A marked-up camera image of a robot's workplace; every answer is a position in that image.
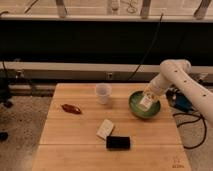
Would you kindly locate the clear plastic cup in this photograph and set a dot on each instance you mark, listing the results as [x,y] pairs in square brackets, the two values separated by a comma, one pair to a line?
[103,92]

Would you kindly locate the black rectangular box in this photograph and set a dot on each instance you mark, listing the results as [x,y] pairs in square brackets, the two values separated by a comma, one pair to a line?
[116,142]

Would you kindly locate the red chili pepper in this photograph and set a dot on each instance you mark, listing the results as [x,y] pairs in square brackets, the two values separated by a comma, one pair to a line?
[71,109]

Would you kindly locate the blue object on floor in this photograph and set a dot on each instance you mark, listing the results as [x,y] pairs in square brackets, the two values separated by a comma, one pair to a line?
[178,101]

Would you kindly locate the green ceramic bowl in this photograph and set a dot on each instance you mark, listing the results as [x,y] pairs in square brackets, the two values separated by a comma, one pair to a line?
[134,100]

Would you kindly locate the clear plastic bottle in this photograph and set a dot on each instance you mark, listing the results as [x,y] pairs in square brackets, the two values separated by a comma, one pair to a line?
[148,99]

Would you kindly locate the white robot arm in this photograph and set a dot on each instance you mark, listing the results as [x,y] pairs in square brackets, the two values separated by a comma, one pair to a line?
[175,72]

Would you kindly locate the white small box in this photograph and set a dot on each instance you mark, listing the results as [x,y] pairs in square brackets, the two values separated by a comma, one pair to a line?
[105,129]

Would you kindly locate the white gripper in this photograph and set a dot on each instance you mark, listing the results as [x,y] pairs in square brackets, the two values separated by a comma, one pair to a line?
[158,85]

